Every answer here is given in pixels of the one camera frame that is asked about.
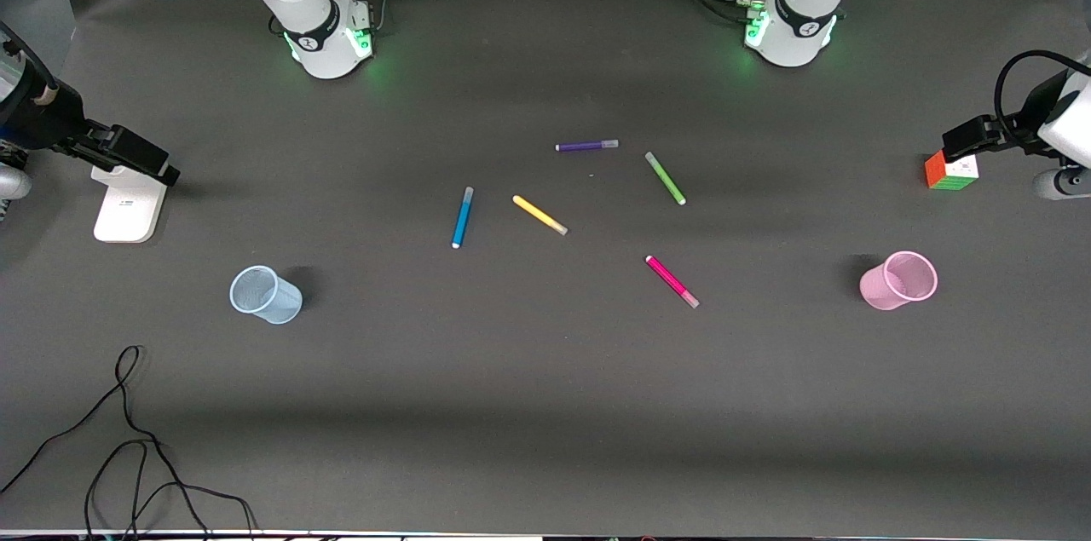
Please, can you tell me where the blue marker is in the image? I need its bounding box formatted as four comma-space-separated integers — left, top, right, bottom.
451, 186, 476, 250

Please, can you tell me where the pink marker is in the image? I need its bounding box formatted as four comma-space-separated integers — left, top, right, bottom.
644, 255, 701, 310

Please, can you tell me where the colourful puzzle cube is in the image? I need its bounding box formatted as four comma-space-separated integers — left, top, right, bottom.
924, 150, 980, 192

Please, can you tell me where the white plastic stand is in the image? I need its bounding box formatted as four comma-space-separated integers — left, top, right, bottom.
92, 164, 169, 245

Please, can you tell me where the pink mesh cup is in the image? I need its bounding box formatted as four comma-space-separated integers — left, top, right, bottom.
858, 250, 939, 312

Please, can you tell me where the light blue mesh cup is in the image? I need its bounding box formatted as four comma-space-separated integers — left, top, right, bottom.
228, 265, 304, 326

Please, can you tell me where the green marker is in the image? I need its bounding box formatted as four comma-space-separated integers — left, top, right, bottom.
644, 151, 688, 207

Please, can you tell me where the yellow marker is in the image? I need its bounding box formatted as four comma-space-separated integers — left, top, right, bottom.
511, 194, 569, 237

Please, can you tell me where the dark grey table mat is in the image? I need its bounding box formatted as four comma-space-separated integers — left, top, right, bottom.
0, 0, 1091, 538

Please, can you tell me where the thin black looped cable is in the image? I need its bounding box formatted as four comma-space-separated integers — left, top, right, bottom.
0, 344, 210, 541

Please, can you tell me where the thin black table cable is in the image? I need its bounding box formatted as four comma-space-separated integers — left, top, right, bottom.
83, 439, 259, 541

